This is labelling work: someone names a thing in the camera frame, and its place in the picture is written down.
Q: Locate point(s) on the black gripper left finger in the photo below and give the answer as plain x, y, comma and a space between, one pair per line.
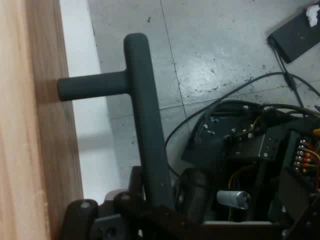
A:
80, 220

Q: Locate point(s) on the white crumpled wad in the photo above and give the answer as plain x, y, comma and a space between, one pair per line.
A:
313, 15

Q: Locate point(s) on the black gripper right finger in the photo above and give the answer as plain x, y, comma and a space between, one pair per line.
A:
193, 195

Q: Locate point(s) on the black machine with wiring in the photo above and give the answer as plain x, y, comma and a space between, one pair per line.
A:
212, 150

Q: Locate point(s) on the flat black box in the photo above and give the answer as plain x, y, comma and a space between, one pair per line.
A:
292, 37

